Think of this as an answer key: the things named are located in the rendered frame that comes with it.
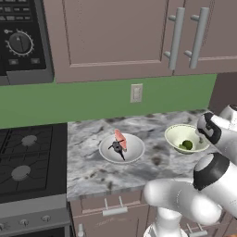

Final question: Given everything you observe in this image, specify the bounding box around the pink raw steak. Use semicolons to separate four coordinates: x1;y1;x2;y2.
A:
113;128;129;153

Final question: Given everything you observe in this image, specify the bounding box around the dark grey fish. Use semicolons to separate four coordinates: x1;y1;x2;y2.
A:
107;139;127;162

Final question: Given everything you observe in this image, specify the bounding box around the white bowl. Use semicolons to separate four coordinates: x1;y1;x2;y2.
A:
98;132;145;165

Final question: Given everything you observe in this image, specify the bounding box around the pale green bowl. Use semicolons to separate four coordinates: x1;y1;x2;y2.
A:
164;123;211;155

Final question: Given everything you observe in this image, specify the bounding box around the green lime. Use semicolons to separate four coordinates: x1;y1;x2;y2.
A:
181;140;194;151

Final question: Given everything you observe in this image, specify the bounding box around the wide brown cupboard door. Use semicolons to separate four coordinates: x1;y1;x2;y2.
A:
43;0;174;84

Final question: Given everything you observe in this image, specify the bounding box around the brown drawer front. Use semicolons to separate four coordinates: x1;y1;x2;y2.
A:
79;190;146;216

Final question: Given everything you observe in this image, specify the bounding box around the black gas stove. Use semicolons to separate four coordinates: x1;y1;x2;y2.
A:
0;122;72;237

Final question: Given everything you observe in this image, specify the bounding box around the dark brown tall panel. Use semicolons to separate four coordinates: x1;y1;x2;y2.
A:
208;71;237;116

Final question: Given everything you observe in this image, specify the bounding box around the black microwave oven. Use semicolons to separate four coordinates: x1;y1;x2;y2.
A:
0;0;56;86

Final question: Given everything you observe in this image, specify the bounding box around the narrow brown cupboard door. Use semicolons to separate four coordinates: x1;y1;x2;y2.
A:
168;0;237;77

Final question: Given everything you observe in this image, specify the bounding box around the white wall socket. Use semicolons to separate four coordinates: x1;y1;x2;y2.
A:
130;82;144;104

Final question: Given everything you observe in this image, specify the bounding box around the grey drawer handle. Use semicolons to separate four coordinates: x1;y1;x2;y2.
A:
102;196;129;218
184;223;208;237

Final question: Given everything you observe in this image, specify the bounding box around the grey cupboard bar handle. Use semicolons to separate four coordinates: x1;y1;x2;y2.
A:
183;6;210;70
163;6;186;71

